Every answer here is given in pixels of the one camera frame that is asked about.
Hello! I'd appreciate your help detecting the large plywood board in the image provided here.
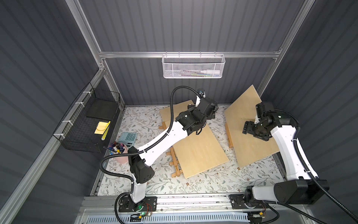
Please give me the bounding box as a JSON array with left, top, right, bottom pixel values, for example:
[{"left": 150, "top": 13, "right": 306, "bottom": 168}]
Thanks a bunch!
[{"left": 224, "top": 85, "right": 279, "bottom": 168}]

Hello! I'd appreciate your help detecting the small wooden easel frame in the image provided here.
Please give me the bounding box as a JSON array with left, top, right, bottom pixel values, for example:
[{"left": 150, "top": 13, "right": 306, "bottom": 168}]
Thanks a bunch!
[{"left": 225, "top": 123, "right": 234, "bottom": 149}]

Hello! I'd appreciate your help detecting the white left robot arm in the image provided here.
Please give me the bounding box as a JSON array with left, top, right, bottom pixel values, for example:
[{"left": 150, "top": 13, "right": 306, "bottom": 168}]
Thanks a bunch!
[{"left": 128, "top": 97, "right": 218, "bottom": 203}]

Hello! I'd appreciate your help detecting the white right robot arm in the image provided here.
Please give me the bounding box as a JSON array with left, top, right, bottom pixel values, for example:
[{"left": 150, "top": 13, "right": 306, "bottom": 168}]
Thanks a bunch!
[{"left": 243, "top": 102, "right": 330, "bottom": 208}]

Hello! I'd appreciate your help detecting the wooden easel under boards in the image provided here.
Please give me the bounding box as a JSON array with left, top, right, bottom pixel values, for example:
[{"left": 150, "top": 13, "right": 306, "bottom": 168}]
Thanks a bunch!
[{"left": 158, "top": 122, "right": 167, "bottom": 130}]

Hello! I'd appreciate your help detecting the white tube in basket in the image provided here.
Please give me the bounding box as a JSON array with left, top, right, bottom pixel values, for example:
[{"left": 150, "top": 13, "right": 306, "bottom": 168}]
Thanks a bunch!
[{"left": 200, "top": 70, "right": 221, "bottom": 77}]

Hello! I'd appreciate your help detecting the teal desk calculator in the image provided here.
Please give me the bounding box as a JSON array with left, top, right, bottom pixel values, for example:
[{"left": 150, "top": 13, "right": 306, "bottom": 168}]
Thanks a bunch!
[{"left": 117, "top": 132, "right": 137, "bottom": 148}]

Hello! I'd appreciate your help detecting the pink cup with markers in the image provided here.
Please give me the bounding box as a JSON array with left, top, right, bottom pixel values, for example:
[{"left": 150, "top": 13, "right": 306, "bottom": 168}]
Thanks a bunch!
[{"left": 108, "top": 142, "right": 128, "bottom": 164}]

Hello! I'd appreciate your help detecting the black tray in basket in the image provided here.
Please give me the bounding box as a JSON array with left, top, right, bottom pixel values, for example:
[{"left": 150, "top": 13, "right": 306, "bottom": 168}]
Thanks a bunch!
[{"left": 86, "top": 99, "right": 118, "bottom": 121}]

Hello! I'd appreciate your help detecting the yellow sticky note pad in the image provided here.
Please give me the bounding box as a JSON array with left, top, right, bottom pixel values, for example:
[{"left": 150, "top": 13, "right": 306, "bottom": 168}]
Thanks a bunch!
[{"left": 94, "top": 121, "right": 111, "bottom": 134}]

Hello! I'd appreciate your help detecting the white wire mesh basket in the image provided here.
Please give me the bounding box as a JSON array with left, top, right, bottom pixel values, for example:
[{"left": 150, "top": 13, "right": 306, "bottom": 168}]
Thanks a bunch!
[{"left": 161, "top": 54, "right": 226, "bottom": 79}]

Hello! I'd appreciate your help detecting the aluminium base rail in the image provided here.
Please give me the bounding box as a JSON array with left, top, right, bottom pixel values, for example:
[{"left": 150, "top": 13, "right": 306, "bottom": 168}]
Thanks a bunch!
[{"left": 81, "top": 191, "right": 308, "bottom": 216}]

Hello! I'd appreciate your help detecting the black wire wall basket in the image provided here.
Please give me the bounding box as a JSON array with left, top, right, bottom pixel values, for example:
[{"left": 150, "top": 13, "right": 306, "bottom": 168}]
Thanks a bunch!
[{"left": 53, "top": 84, "right": 121, "bottom": 153}]

